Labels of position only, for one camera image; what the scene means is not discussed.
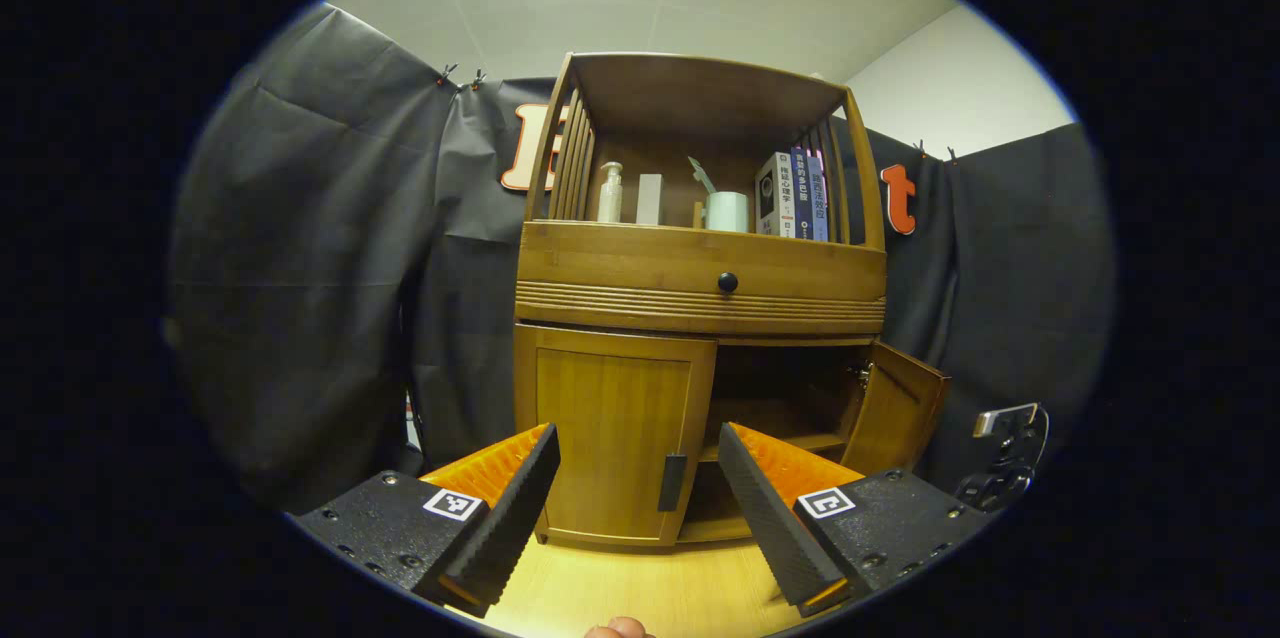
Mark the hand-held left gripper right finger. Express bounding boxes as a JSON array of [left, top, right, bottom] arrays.
[[717, 421, 991, 619]]

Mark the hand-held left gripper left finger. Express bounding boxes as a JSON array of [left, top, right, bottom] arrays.
[[290, 423, 561, 619]]

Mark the black door handle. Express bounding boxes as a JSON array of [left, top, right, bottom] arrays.
[[658, 454, 689, 513]]

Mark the wooden cabinet door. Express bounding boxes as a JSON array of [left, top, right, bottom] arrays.
[[840, 340, 951, 479], [514, 323, 718, 549]]

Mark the wooden double-door shoe cabinet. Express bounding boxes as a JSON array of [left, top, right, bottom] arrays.
[[512, 51, 951, 551]]

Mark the wooden inner cabinet shelf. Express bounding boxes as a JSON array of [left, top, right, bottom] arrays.
[[700, 430, 851, 464]]

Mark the wooden cabinet drawer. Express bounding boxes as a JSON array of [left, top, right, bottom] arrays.
[[516, 221, 888, 337]]

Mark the pale cylindrical cup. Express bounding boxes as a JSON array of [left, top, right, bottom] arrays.
[[705, 191, 750, 234]]

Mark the light blue book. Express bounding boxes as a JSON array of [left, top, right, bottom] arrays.
[[806, 153, 830, 243]]

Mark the dark blue book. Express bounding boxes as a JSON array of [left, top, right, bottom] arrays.
[[790, 147, 814, 241]]

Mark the black backdrop cloth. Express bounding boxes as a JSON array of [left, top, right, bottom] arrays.
[[170, 3, 1116, 509]]

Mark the white pump bottle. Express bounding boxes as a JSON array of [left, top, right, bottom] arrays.
[[597, 161, 624, 224]]

